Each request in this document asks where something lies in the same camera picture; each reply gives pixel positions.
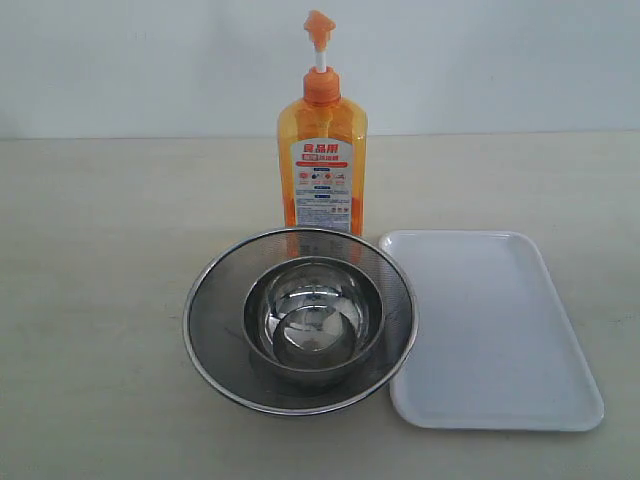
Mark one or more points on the orange pump soap bottle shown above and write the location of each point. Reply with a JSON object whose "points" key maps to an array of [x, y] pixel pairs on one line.
{"points": [[322, 139]]}

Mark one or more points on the white plastic tray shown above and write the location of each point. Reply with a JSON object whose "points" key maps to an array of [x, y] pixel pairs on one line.
{"points": [[495, 349]]}

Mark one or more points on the steel mesh strainer basket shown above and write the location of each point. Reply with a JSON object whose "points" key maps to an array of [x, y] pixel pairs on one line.
{"points": [[214, 312]]}

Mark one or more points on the stainless steel bowl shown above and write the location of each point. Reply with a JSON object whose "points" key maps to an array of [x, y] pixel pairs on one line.
{"points": [[313, 320]]}

